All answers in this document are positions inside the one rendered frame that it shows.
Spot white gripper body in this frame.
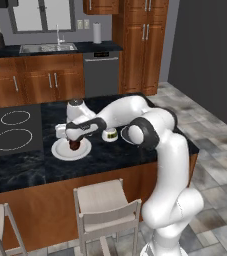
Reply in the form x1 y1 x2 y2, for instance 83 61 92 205
54 122 70 139

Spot brown steak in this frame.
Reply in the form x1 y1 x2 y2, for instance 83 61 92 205
68 139 84 152

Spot white round plate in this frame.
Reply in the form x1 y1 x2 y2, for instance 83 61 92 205
50 137 93 162

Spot black hob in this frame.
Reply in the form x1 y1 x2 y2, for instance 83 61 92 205
0 103 46 160

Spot white bowl with green band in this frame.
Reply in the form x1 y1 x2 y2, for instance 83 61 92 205
101 127 120 143

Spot wooden base cupboards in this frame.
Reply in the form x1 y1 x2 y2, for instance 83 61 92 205
0 53 86 110

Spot grey dishwasher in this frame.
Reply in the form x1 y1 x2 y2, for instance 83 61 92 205
82 50 121 99

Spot wooden kitchen island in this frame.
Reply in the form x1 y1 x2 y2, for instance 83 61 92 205
0 153 199 252

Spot steel sink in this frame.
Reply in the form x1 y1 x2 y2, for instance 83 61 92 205
18 42 79 55

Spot steel tap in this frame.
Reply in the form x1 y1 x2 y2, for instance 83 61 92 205
54 23 66 46

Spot white paper towel roll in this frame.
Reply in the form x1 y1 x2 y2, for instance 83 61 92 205
91 21 103 45

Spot tall wooden cupboard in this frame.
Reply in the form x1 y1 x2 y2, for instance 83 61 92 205
111 0 170 97

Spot grey framed window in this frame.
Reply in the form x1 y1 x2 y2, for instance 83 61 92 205
7 0 77 35

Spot wooden wall cupboard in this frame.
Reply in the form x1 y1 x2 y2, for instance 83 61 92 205
82 0 121 16

